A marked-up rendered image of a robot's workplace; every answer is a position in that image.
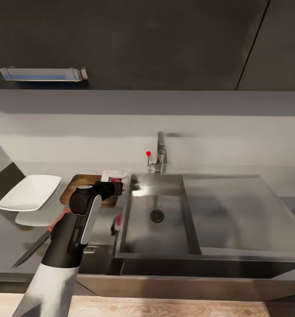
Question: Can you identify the cutting board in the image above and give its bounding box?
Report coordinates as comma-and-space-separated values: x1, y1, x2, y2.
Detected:
59, 174, 117, 206

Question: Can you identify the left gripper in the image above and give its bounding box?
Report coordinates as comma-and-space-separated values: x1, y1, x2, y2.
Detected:
95, 181, 123, 198

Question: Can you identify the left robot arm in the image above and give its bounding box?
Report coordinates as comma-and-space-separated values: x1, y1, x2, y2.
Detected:
12, 170, 126, 317

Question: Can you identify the parer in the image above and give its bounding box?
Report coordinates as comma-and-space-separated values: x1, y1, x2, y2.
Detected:
14, 208, 72, 266

